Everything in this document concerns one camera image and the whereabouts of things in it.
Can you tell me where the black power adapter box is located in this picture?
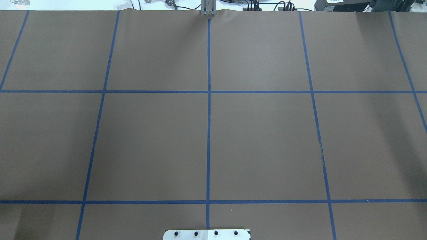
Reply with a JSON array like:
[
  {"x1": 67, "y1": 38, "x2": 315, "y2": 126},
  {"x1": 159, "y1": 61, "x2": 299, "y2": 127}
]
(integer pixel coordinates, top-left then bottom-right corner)
[{"x1": 314, "y1": 0, "x2": 371, "y2": 12}]

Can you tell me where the clear tape roll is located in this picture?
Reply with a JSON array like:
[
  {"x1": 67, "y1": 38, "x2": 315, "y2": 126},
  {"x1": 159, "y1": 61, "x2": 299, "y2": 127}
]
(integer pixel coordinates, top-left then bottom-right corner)
[{"x1": 10, "y1": 0, "x2": 30, "y2": 10}]

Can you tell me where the aluminium frame post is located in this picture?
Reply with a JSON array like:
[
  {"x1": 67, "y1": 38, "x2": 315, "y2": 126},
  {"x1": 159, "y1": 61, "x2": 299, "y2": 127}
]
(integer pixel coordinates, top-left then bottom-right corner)
[{"x1": 200, "y1": 0, "x2": 218, "y2": 16}]

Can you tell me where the white camera mast with base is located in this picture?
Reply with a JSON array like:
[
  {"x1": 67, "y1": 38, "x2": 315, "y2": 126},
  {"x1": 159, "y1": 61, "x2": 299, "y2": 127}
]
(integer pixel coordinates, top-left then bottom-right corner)
[{"x1": 163, "y1": 229, "x2": 251, "y2": 240}]

